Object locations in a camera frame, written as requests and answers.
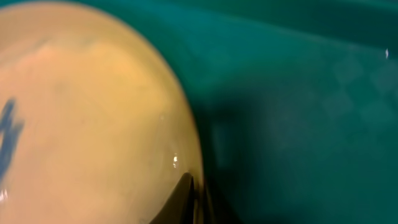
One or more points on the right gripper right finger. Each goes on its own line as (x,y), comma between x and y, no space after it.
(216,209)

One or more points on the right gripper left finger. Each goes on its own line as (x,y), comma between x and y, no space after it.
(179,208)

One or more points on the yellow-green plate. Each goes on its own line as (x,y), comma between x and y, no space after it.
(95,127)

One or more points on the large teal plastic tray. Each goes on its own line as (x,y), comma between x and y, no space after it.
(295,103)

